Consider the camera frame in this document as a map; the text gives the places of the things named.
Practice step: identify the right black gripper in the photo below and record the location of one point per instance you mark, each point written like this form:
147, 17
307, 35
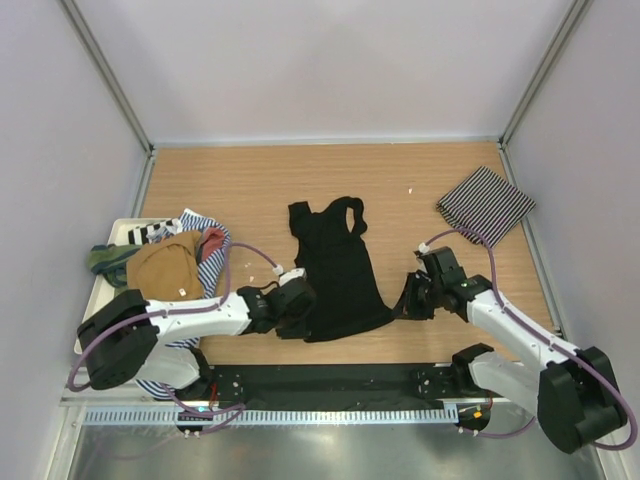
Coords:
409, 308

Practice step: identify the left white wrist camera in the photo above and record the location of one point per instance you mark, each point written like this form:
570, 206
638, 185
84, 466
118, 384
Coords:
287, 276

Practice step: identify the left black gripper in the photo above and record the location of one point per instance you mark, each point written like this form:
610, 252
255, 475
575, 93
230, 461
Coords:
299, 330

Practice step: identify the white slotted cable duct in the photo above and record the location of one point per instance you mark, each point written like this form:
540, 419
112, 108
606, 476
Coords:
174, 416

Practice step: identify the black white striped tank top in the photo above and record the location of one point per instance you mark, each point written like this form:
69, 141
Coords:
485, 206

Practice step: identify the black white wide-striped garment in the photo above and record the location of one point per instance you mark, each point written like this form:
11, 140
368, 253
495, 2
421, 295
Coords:
154, 232

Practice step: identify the green striped garment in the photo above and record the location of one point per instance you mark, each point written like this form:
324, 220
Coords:
109, 261

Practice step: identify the blue white striped tank top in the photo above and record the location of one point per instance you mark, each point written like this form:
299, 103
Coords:
211, 269

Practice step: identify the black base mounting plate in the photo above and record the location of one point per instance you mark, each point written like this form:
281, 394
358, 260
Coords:
346, 387

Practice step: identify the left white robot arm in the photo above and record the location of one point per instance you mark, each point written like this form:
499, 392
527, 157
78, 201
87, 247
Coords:
131, 338

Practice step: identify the red garment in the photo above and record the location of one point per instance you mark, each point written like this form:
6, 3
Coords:
211, 240

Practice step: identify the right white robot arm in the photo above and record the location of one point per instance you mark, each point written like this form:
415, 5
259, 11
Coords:
572, 393

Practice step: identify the brown tank top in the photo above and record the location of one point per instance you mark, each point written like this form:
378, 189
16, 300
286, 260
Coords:
167, 270

